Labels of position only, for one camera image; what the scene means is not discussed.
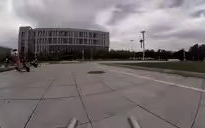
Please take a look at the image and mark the row of parked motorbikes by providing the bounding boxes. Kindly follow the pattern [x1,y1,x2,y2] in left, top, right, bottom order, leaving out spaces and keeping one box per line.
[3,57,40,73]

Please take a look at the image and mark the large grey multi-storey building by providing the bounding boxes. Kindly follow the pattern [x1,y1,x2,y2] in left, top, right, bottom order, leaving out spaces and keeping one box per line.
[17,26,111,61]

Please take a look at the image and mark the grass strip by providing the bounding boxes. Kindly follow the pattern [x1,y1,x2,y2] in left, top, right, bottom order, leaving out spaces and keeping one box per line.
[101,60,205,80]

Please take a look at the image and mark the tall pale pole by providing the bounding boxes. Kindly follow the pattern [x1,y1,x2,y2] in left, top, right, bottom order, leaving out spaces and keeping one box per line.
[139,30,147,61]

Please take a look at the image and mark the row of dark trees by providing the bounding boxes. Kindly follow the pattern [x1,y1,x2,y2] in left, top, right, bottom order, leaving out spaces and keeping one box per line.
[36,43,205,62]

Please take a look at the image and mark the robot's own part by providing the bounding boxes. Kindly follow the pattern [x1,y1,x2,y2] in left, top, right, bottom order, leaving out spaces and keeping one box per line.
[66,116,78,128]
[127,115,142,128]

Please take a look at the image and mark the dark manhole cover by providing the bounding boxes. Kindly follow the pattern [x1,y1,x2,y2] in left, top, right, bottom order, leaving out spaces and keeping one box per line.
[87,70,106,75]

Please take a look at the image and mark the low dark building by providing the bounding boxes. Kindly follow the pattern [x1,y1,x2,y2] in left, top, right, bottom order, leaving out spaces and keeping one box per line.
[0,45,14,63]

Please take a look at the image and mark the grey concrete slab pavement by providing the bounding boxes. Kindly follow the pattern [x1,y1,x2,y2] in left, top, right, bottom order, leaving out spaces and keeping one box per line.
[0,61,205,128]

